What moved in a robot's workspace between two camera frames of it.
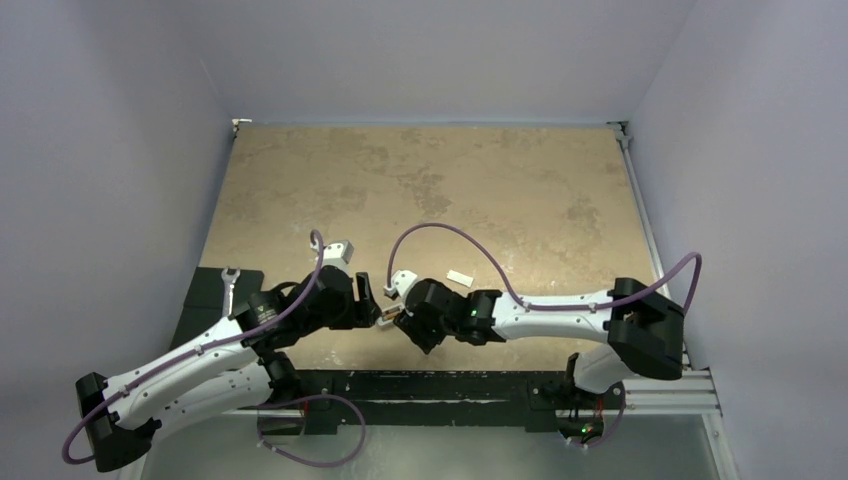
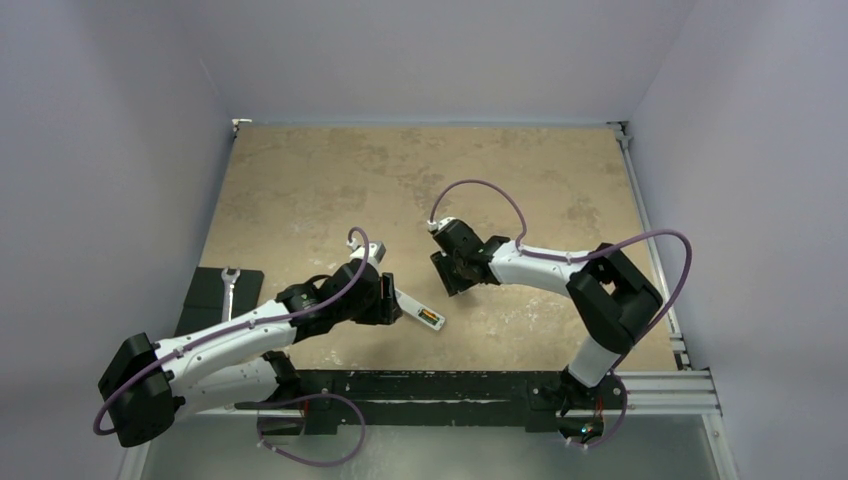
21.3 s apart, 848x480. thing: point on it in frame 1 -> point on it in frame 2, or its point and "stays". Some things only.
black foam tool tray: x=204 y=305 stays
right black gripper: x=408 y=316 -> x=452 y=262
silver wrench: x=228 y=290 stays
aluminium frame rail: x=693 y=394 stays
